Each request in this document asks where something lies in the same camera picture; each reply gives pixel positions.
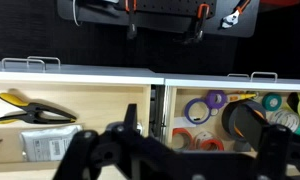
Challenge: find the silver drawer handle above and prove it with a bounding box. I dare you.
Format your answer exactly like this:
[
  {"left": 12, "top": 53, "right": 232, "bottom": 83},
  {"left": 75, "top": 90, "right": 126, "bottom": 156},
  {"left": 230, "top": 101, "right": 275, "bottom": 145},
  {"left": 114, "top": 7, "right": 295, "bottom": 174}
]
[
  {"left": 249, "top": 71, "right": 279, "bottom": 83},
  {"left": 26, "top": 55, "right": 62, "bottom": 69},
  {"left": 226, "top": 72, "right": 251, "bottom": 80},
  {"left": 1, "top": 57, "right": 47, "bottom": 72}
]

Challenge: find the white cable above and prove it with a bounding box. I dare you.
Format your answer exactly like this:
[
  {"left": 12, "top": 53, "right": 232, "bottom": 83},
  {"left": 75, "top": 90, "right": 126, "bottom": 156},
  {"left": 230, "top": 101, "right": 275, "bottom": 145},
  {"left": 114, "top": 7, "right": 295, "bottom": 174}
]
[{"left": 72, "top": 0, "right": 82, "bottom": 28}]

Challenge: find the yellow marker pen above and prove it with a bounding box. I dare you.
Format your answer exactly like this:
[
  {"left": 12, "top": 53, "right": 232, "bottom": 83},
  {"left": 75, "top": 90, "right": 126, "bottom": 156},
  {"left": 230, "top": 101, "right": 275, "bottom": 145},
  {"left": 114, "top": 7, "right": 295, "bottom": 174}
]
[{"left": 226, "top": 92, "right": 258, "bottom": 103}]

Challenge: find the yellow black spring clamp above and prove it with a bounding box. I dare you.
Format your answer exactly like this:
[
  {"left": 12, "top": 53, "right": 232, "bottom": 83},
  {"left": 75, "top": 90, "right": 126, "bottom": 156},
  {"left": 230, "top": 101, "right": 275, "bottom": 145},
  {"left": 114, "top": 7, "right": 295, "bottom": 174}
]
[{"left": 0, "top": 92, "right": 78, "bottom": 126}]

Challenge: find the white tape roll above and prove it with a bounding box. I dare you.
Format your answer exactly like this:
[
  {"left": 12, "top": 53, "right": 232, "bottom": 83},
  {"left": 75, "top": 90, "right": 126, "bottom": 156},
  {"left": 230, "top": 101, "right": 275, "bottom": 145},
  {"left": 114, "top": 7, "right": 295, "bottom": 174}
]
[{"left": 269, "top": 108, "right": 300, "bottom": 133}]

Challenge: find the white paper label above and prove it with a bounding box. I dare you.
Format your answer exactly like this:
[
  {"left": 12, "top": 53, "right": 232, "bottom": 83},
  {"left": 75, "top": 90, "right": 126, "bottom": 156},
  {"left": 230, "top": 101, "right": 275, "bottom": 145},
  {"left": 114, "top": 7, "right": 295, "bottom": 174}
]
[{"left": 172, "top": 116, "right": 191, "bottom": 130}]

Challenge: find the grey plastic bag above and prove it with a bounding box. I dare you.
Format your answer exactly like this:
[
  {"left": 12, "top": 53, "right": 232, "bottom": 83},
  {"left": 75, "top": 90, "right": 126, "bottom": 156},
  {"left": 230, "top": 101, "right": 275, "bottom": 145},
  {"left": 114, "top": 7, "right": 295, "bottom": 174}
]
[{"left": 19, "top": 124, "right": 85, "bottom": 163}]

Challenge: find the black pegboard tool panel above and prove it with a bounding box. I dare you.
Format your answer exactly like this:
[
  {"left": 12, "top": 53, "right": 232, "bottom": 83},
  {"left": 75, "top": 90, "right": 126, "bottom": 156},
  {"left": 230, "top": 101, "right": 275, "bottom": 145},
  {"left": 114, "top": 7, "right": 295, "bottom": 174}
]
[{"left": 56, "top": 0, "right": 260, "bottom": 39}]

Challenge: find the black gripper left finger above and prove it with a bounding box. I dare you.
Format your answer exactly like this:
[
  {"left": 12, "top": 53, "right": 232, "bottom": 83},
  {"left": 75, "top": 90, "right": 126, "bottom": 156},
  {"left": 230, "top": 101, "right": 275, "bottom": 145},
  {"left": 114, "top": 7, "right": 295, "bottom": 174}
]
[{"left": 52, "top": 103, "right": 164, "bottom": 180}]

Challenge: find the purple tape roll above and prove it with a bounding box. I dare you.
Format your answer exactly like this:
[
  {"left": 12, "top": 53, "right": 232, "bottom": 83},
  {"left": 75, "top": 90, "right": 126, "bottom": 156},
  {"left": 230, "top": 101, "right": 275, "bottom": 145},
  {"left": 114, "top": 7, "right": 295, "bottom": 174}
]
[{"left": 205, "top": 89, "right": 229, "bottom": 110}]

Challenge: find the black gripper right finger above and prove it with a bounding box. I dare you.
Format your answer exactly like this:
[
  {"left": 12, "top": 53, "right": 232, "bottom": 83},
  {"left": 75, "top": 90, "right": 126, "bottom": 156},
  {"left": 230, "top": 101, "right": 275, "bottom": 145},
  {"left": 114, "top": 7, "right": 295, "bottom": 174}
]
[{"left": 238, "top": 103, "right": 300, "bottom": 180}]

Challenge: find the white front drawer with clamp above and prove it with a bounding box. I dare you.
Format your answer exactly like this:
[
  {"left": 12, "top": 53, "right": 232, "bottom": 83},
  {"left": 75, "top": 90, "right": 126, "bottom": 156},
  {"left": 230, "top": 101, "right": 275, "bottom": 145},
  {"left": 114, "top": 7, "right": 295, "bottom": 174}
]
[{"left": 0, "top": 60, "right": 165, "bottom": 180}]

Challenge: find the wide black tape roll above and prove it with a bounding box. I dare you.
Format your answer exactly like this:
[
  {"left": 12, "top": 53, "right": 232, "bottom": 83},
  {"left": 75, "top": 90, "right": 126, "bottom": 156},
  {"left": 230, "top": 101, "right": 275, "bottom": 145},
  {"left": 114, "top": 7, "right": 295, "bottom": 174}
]
[{"left": 221, "top": 99, "right": 268, "bottom": 142}]

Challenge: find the blue thin tape ring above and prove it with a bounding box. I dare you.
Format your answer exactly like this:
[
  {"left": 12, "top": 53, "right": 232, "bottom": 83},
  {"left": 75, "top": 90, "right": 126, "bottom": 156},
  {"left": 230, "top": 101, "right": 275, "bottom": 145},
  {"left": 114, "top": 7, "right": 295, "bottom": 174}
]
[{"left": 183, "top": 97, "right": 213, "bottom": 126}]

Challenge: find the clear tape orange core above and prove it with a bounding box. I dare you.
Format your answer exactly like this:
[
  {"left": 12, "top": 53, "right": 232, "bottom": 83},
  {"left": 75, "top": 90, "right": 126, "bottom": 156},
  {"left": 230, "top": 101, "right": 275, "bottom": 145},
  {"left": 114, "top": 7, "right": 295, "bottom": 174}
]
[{"left": 192, "top": 130, "right": 225, "bottom": 152}]

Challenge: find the white front drawer with tapes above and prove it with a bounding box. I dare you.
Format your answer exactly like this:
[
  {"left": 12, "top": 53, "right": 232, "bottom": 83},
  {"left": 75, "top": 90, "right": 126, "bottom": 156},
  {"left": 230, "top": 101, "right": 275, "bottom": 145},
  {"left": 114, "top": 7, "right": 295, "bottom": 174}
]
[{"left": 163, "top": 73, "right": 300, "bottom": 178}]

